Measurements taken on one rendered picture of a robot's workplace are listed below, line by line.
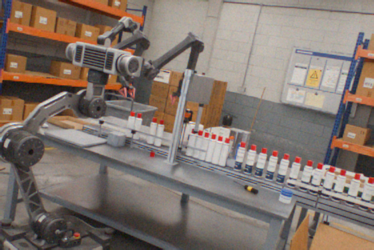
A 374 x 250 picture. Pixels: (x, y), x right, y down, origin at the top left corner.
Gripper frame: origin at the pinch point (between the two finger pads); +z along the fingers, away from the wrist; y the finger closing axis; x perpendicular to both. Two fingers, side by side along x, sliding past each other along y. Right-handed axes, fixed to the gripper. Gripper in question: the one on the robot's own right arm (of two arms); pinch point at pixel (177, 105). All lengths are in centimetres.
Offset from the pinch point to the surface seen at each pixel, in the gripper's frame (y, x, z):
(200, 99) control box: -29.2, 16.1, -10.6
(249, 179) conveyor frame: -72, 1, 34
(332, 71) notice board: -2, -421, -76
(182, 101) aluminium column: -20.0, 23.5, -6.2
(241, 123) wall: 145, -435, 54
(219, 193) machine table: -72, 42, 38
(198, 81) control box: -27.2, 20.5, -22.5
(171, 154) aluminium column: -20.4, 23.1, 31.3
